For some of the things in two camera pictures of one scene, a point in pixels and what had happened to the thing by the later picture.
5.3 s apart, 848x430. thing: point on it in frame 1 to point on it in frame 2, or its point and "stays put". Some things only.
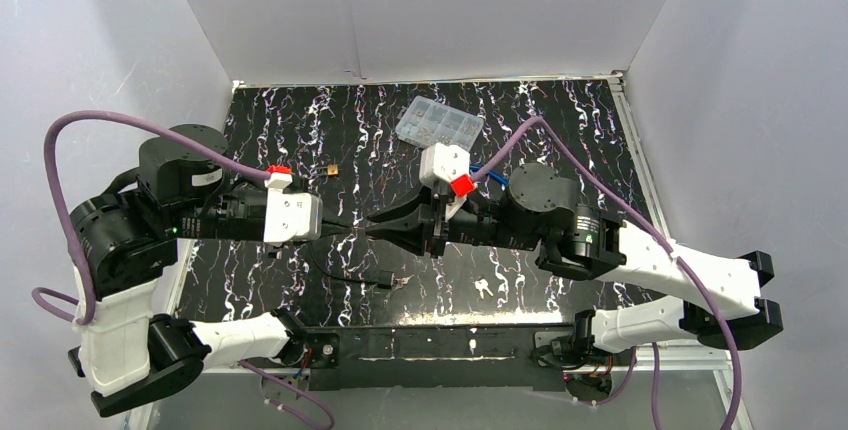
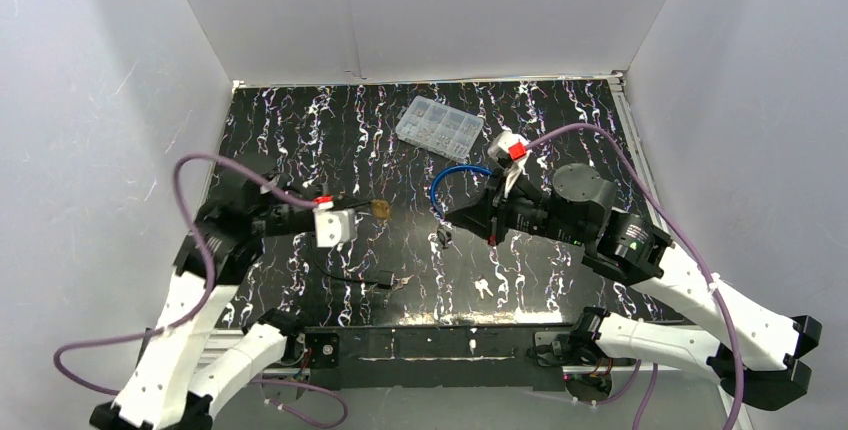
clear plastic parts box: x=427 y=122 stays put
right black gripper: x=435 y=231 to x=497 y=213
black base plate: x=432 y=358 stays put
